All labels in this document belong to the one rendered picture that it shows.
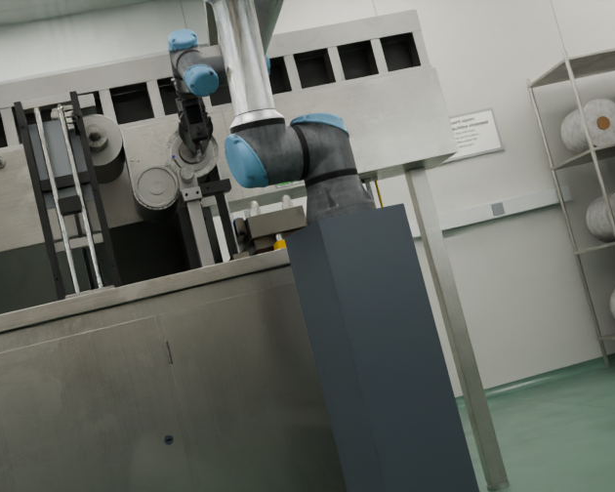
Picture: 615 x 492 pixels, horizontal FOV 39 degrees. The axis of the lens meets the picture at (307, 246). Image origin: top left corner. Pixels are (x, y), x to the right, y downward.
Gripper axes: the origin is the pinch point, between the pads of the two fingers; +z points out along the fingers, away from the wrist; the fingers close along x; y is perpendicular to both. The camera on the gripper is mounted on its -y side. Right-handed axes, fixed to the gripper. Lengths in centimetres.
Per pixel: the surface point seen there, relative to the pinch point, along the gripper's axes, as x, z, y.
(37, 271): 52, 40, 10
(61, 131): 34.5, -11.9, 5.0
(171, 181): 8.9, 6.7, -1.5
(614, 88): -302, 176, 209
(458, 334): -78, 85, -19
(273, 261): -8.9, 3.6, -43.9
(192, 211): 5.5, 9.7, -12.5
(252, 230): -9.2, 15.8, -18.7
